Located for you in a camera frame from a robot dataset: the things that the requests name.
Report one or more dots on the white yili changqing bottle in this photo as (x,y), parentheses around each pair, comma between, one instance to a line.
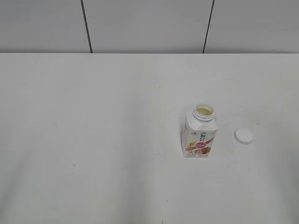
(199,131)

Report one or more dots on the white bottle cap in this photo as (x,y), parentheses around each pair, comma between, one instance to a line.
(243,136)

